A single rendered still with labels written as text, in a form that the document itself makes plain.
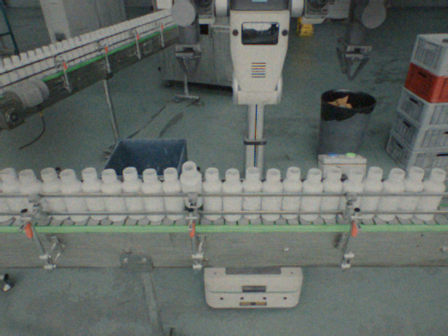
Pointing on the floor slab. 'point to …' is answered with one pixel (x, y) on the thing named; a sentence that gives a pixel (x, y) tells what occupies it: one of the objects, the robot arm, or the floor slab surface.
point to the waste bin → (344, 122)
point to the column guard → (304, 28)
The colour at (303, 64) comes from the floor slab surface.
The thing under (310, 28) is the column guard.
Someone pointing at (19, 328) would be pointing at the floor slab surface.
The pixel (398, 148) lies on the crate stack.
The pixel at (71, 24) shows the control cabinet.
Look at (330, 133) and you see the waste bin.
